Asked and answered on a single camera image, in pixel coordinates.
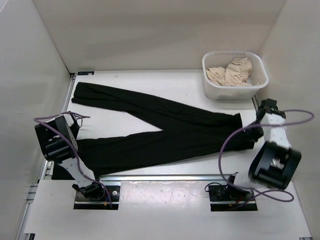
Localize beige garment in basket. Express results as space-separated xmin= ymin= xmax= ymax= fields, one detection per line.
xmin=202 ymin=52 xmax=269 ymax=90

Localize black trousers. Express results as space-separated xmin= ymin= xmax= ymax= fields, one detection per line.
xmin=71 ymin=82 xmax=246 ymax=176

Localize small dark label tag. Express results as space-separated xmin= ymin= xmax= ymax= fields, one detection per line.
xmin=77 ymin=71 xmax=95 ymax=76

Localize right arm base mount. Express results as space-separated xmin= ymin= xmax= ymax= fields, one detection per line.
xmin=204 ymin=182 xmax=258 ymax=212

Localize white plastic basket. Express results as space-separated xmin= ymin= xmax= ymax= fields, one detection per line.
xmin=202 ymin=51 xmax=269 ymax=100

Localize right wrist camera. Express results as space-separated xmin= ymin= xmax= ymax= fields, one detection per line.
xmin=256 ymin=98 xmax=286 ymax=123

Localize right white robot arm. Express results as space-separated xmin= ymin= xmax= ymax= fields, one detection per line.
xmin=221 ymin=98 xmax=302 ymax=191

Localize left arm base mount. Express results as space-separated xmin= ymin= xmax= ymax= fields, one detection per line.
xmin=72 ymin=182 xmax=121 ymax=210

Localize aluminium front rail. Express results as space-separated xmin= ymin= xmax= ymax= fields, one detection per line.
xmin=100 ymin=174 xmax=223 ymax=182

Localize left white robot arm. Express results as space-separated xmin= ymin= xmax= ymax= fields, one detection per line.
xmin=33 ymin=111 xmax=110 ymax=202

